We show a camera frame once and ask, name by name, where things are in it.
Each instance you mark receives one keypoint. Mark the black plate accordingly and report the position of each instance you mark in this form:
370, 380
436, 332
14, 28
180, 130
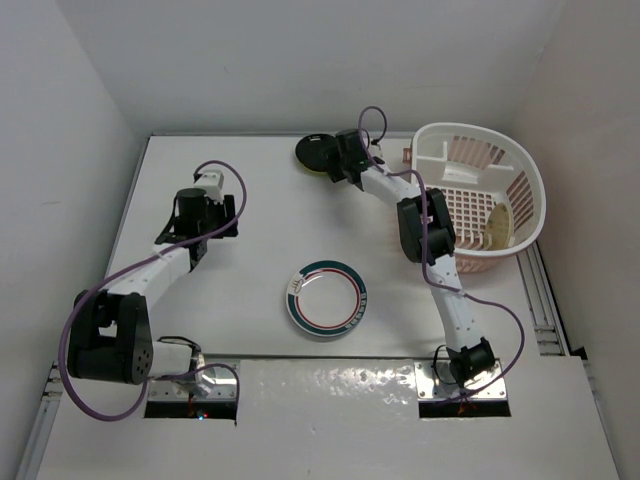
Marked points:
311, 151

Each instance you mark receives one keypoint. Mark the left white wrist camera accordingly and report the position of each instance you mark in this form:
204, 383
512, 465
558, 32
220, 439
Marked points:
211, 181

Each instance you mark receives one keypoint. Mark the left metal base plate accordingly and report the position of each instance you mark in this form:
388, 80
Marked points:
216, 384

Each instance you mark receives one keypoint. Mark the cream speckled plate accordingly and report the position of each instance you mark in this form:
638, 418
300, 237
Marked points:
499, 229

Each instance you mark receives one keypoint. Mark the metal base plate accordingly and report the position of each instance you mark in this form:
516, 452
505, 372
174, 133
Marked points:
434, 383
216, 384

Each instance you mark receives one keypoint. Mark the white plate green red rim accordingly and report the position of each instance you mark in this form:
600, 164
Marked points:
326, 299

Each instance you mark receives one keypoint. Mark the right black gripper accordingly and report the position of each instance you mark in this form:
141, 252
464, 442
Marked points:
336, 173

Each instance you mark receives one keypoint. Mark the lime green plate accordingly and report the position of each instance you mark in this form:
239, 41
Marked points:
313, 173

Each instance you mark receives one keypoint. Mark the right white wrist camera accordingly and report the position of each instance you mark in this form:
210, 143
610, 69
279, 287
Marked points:
375, 150

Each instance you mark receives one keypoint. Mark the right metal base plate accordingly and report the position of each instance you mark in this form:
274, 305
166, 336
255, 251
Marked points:
434, 383

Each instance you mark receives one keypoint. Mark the white plastic dish rack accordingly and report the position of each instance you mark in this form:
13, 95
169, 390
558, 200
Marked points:
526, 193

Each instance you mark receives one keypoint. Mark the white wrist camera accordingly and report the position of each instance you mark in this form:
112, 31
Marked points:
375, 150
211, 181

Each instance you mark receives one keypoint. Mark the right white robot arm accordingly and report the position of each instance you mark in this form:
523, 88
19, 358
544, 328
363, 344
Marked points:
427, 237

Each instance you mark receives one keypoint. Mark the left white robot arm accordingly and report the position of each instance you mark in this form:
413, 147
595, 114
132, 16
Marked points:
110, 339

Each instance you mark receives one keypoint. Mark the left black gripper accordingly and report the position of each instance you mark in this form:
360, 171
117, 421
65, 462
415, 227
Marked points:
224, 211

